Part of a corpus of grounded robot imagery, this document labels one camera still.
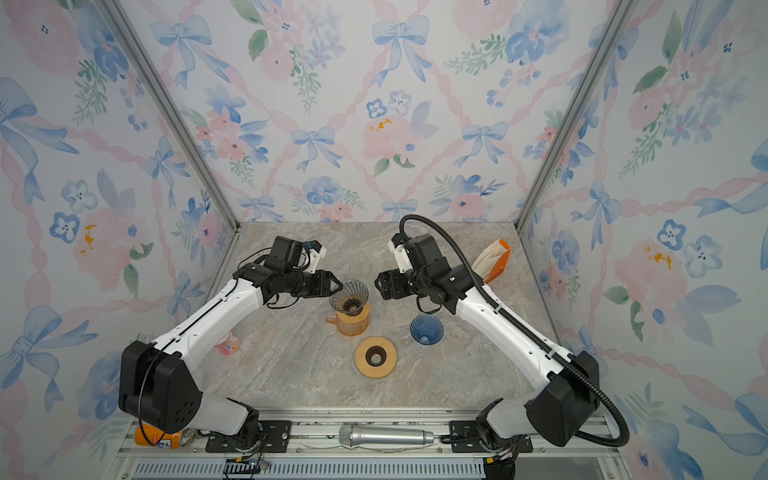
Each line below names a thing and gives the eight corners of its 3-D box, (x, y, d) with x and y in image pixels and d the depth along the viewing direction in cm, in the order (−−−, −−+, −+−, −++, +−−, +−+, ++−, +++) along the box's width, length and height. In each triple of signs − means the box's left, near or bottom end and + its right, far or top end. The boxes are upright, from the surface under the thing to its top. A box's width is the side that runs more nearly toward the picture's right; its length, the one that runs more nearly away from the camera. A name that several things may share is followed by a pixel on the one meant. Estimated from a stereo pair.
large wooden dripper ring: (355, 378, 85) (354, 375, 83) (357, 340, 92) (357, 336, 90) (396, 378, 85) (396, 375, 83) (395, 340, 92) (396, 336, 90)
